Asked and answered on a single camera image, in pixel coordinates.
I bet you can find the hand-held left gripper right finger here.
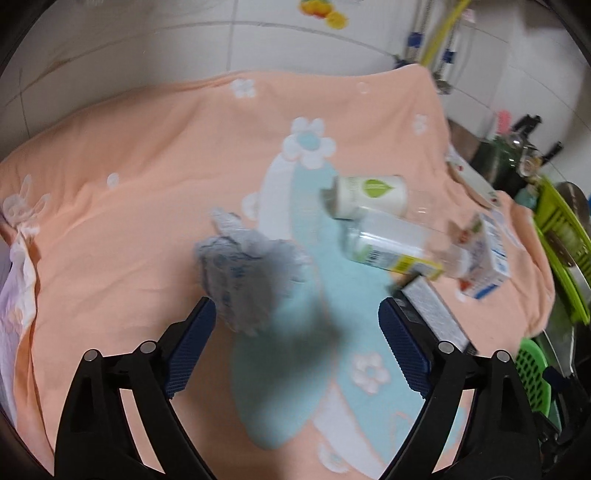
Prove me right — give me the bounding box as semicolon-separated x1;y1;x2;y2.
378;296;541;480

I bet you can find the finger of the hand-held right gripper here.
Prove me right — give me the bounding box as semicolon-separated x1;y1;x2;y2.
542;364;575;398

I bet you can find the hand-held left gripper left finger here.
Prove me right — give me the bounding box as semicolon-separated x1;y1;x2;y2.
54;296;218;480

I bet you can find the green plastic basket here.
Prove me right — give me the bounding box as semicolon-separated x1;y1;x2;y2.
513;337;555;416

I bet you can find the silver plastic bag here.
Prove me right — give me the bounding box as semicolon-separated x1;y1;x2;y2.
193;208;319;340

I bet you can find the clear plastic bottle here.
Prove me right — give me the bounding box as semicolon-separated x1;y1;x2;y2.
342;187;472;282

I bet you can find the blue and white milk carton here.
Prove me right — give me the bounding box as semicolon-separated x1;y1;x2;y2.
455;210;513;301

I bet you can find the white bottle green leaf label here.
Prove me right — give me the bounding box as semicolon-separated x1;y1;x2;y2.
321;174;409;220

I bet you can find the peach floral towel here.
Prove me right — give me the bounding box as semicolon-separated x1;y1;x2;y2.
0;65;557;480

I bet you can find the green dish rack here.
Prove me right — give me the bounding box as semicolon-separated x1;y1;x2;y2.
533;175;591;324

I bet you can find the white cloth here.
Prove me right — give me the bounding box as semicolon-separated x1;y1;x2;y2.
0;231;38;416

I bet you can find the white floral plate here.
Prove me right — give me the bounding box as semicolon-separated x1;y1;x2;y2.
445;152;502;206

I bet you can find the steel bowl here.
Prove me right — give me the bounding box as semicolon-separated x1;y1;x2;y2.
556;181;591;217

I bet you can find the green glass jar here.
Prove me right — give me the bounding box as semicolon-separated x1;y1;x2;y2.
478;134;522;190

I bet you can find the steel water pipe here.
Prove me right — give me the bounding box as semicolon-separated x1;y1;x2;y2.
402;0;430;65

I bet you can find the flexible steel hose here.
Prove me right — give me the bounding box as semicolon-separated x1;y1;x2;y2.
434;28;462;93

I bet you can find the yellow gas hose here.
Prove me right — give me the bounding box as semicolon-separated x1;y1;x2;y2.
418;0;472;65

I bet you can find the orange fruit wall sticker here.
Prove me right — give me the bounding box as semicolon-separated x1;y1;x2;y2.
298;0;349;28

